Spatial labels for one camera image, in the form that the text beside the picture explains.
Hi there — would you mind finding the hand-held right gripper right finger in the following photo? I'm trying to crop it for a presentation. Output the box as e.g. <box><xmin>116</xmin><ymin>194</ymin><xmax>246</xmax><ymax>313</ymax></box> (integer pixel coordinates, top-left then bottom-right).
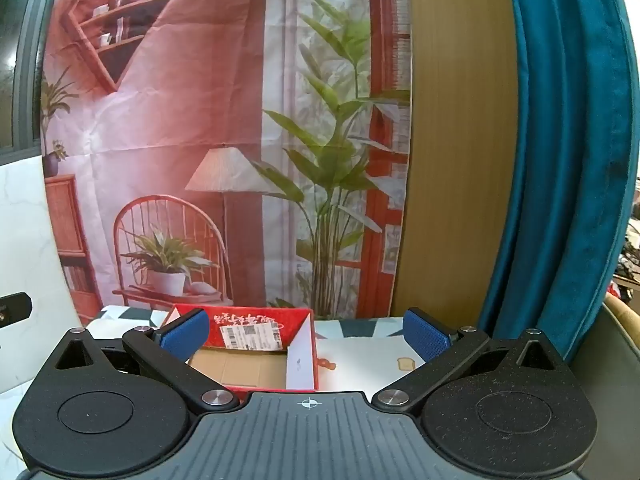
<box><xmin>372</xmin><ymin>307</ymin><xmax>567</xmax><ymax>415</ymax></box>

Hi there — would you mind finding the printed white tablecloth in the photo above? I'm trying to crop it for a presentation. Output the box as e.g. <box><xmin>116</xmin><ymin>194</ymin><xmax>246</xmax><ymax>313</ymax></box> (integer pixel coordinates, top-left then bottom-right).
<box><xmin>82</xmin><ymin>305</ymin><xmax>431</xmax><ymax>400</ymax></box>

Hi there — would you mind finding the beige chair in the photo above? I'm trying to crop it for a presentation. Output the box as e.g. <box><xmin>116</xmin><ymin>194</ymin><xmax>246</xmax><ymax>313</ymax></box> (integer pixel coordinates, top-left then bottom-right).
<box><xmin>570</xmin><ymin>294</ymin><xmax>640</xmax><ymax>480</ymax></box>

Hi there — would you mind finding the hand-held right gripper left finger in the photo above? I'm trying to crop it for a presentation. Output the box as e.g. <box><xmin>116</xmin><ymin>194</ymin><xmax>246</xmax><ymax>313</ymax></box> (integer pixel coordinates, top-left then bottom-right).
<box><xmin>49</xmin><ymin>307</ymin><xmax>241</xmax><ymax>415</ymax></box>

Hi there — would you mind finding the yellow wooden panel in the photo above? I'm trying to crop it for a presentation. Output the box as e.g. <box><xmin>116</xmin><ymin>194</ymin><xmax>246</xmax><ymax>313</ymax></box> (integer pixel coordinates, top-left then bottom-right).
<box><xmin>390</xmin><ymin>0</ymin><xmax>521</xmax><ymax>320</ymax></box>

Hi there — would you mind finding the dark window frame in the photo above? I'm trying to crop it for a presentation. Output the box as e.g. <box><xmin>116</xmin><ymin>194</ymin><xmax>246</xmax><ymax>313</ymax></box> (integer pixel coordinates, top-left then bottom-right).
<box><xmin>0</xmin><ymin>0</ymin><xmax>57</xmax><ymax>166</ymax></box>

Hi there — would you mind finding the teal curtain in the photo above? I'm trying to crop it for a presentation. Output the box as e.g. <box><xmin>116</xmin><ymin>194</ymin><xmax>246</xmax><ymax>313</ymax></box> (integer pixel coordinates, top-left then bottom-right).
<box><xmin>475</xmin><ymin>0</ymin><xmax>640</xmax><ymax>363</ymax></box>

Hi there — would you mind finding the red strawberry cardboard box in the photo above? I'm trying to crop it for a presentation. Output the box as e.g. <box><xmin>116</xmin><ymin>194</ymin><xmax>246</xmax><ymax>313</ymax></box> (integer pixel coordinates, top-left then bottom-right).
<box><xmin>164</xmin><ymin>304</ymin><xmax>319</xmax><ymax>405</ymax></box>

